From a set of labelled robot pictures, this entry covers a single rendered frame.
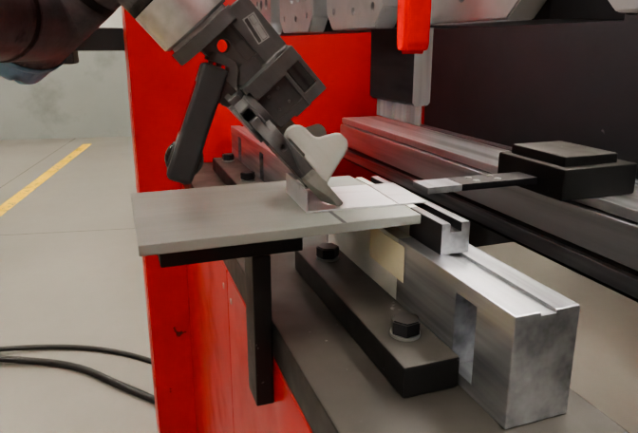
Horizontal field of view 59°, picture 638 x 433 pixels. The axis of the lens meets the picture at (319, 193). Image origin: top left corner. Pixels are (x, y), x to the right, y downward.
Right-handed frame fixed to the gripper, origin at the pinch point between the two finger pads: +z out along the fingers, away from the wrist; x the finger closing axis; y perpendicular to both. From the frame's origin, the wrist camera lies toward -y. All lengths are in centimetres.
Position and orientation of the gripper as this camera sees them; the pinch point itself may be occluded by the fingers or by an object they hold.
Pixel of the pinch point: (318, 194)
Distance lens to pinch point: 59.5
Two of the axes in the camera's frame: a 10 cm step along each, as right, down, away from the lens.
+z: 6.3, 6.9, 3.6
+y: 7.3, -6.8, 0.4
